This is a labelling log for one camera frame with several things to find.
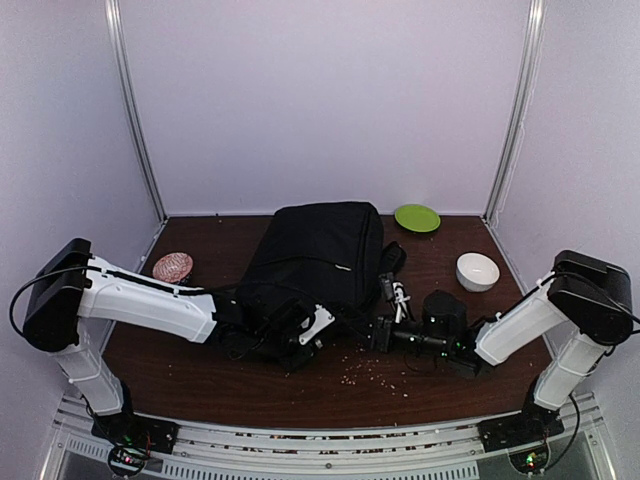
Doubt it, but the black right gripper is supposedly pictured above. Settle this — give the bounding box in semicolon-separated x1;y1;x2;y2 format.
344;314;453;360

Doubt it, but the black student backpack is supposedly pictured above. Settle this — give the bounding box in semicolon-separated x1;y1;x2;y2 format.
214;202;406;351

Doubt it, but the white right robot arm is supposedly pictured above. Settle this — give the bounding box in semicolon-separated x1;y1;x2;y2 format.
368;250;639;442

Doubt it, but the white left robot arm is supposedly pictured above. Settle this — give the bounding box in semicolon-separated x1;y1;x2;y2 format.
13;238;334;444

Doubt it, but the white bowl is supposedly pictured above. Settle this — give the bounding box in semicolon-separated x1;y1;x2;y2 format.
456;252;500;293

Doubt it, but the green plate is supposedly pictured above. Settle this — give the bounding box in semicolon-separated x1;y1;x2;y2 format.
394;204;441;233

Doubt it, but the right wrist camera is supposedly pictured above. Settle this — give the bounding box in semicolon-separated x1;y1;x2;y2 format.
379;272;415;324

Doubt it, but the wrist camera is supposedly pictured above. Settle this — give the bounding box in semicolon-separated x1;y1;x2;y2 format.
298;304;335;345
379;272;415;324

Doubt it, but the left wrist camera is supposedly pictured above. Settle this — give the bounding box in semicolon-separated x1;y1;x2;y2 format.
298;304;335;345

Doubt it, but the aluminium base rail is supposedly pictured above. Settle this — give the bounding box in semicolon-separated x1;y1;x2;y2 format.
36;394;620;479

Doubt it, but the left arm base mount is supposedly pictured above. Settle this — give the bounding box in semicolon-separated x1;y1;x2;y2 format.
91;413;179;454

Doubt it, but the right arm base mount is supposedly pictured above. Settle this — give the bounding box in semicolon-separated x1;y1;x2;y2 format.
477;411;565;452

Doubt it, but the right aluminium frame post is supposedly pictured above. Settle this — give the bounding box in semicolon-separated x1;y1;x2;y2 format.
484;0;546;226

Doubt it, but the aluminium frame post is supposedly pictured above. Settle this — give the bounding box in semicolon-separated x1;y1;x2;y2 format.
484;0;546;226
105;0;168;222

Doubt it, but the left aluminium frame post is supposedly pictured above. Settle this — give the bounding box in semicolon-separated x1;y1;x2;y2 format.
105;0;168;222

